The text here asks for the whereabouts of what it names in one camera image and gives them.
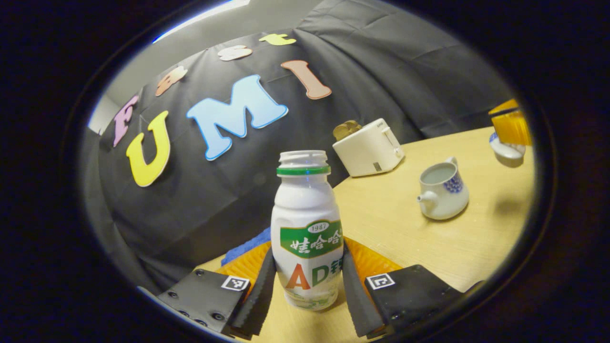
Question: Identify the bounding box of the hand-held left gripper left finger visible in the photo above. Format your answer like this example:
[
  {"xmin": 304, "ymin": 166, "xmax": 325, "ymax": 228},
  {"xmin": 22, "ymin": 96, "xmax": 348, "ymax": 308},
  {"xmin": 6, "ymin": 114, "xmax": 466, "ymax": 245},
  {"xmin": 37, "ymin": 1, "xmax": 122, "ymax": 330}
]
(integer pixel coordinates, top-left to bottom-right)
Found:
[{"xmin": 156, "ymin": 241, "xmax": 278, "ymax": 340}]

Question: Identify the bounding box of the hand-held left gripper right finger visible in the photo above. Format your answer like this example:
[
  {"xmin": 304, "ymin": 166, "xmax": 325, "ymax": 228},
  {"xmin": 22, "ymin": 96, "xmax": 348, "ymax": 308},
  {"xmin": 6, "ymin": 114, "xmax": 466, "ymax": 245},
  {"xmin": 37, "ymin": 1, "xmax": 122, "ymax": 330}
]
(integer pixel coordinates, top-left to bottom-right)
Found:
[{"xmin": 341, "ymin": 237, "xmax": 486, "ymax": 340}]

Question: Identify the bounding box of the white teacup lid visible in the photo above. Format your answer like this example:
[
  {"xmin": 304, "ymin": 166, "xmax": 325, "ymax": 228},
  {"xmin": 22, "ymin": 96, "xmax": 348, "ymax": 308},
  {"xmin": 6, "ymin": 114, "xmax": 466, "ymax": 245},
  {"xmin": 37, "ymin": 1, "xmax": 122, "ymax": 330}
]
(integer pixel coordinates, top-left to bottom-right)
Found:
[{"xmin": 489, "ymin": 131, "xmax": 527, "ymax": 161}]

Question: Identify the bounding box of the white blue-patterned teacup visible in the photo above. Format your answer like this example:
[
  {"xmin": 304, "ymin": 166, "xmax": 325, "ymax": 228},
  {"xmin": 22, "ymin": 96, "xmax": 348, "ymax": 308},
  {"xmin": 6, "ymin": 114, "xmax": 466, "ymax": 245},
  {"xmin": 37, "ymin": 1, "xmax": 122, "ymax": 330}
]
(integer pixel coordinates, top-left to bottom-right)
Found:
[{"xmin": 417, "ymin": 157, "xmax": 470, "ymax": 221}]

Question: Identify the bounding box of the white water bottle green label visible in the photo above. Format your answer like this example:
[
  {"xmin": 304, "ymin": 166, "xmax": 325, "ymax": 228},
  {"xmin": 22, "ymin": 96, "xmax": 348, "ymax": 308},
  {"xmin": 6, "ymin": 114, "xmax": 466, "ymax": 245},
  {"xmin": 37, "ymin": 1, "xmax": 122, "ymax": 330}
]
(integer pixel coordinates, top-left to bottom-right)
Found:
[{"xmin": 271, "ymin": 150, "xmax": 345, "ymax": 312}]

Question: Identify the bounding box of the blue cloth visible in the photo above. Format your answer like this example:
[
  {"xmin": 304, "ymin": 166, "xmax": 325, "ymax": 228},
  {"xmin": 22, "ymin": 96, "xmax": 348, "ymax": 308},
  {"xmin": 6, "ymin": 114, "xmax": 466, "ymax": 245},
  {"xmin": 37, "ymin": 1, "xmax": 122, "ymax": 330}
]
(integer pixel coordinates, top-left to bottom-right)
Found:
[{"xmin": 221, "ymin": 227, "xmax": 273, "ymax": 266}]

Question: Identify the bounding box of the white toaster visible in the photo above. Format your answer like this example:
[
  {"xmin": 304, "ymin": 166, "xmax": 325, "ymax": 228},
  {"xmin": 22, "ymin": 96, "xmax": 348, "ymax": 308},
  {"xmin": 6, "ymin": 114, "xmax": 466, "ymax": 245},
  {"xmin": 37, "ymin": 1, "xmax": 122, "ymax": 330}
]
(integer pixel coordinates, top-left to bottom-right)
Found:
[{"xmin": 332, "ymin": 118, "xmax": 406, "ymax": 178}]

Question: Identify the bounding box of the black backdrop cloth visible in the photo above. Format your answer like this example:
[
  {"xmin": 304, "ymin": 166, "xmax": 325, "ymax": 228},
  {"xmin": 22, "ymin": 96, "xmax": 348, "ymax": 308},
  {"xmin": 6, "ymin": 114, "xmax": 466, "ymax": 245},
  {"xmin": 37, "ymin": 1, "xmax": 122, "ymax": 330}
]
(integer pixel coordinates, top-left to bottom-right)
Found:
[{"xmin": 80, "ymin": 0, "xmax": 521, "ymax": 297}]

